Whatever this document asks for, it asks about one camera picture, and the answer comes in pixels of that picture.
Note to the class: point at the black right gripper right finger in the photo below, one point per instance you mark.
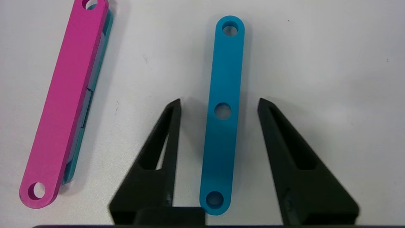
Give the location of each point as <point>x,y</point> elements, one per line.
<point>310,193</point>

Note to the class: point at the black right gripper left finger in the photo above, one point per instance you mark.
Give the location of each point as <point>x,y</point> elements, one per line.
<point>152,190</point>

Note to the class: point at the short blue bar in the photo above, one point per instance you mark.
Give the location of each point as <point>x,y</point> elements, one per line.
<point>221,152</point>

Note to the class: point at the pink bar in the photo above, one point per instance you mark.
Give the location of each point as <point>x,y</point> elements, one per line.
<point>66,104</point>

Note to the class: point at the teal flat bar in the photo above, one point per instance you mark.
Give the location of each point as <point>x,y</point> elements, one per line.
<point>71,172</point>

